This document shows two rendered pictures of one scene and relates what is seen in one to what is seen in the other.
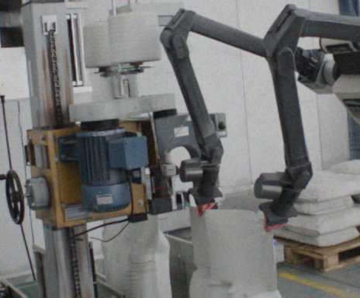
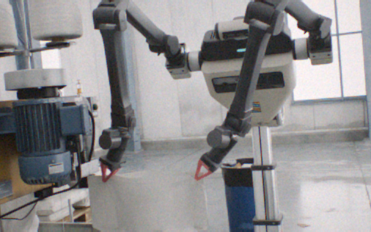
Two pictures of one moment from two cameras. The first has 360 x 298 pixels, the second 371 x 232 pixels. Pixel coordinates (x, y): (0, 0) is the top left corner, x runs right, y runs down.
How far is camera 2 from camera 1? 1.20 m
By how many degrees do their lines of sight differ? 39
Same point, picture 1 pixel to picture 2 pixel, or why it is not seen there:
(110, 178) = (59, 146)
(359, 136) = not seen: hidden behind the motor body
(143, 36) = (75, 10)
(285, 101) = (257, 59)
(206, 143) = (125, 113)
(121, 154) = (78, 120)
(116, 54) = (50, 26)
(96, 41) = not seen: outside the picture
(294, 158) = (245, 111)
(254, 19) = not seen: outside the picture
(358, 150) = not seen: hidden behind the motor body
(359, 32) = (303, 10)
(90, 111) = (43, 75)
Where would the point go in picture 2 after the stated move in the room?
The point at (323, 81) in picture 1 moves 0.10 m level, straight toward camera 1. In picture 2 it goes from (187, 67) to (199, 64)
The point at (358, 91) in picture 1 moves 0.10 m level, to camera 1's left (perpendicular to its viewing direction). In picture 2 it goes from (232, 70) to (214, 71)
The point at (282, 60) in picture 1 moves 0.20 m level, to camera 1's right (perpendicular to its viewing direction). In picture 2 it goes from (278, 21) to (318, 23)
